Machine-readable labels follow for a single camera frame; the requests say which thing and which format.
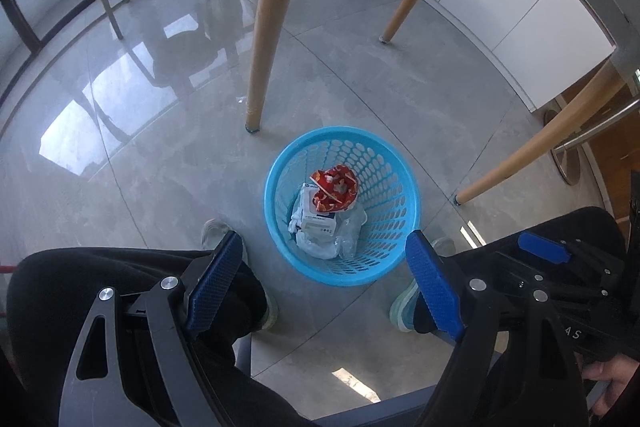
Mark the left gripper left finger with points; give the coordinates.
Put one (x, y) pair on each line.
(172, 313)

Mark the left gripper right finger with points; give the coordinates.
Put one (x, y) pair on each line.
(512, 363)

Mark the clear crinkled plastic wrapper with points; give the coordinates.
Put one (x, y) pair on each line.
(347, 233)

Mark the white plastic bag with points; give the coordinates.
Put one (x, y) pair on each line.
(318, 250)

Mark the blue white product box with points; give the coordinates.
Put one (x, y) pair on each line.
(320, 227)

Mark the red snack bag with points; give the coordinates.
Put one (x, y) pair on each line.
(337, 189)

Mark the blue plastic trash basket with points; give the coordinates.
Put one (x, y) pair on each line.
(387, 191)

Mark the person's right hand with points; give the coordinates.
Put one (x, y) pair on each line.
(617, 372)

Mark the person's right leg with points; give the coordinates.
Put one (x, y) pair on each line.
(520, 311)

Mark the person's leg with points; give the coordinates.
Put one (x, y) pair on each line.
(51, 293)
(520, 311)

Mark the right sneaker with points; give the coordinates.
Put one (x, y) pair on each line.
(409, 313)

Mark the sneaker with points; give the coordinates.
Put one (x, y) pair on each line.
(409, 313)
(212, 234)

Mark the metal stool base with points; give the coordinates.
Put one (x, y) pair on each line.
(566, 156)

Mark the person's left leg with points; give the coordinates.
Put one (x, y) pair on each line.
(51, 293)

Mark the left sneaker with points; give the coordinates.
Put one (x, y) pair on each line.
(212, 234)

